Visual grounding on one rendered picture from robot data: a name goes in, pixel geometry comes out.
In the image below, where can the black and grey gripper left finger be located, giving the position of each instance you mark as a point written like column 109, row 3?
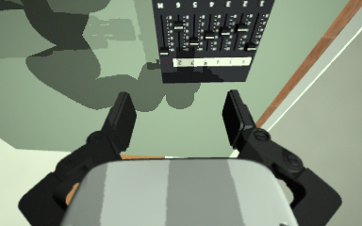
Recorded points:
column 45, row 203

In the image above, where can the black lighting desk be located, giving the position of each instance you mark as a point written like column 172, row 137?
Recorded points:
column 222, row 57

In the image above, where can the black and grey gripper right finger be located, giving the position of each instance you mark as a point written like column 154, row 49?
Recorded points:
column 314, row 201

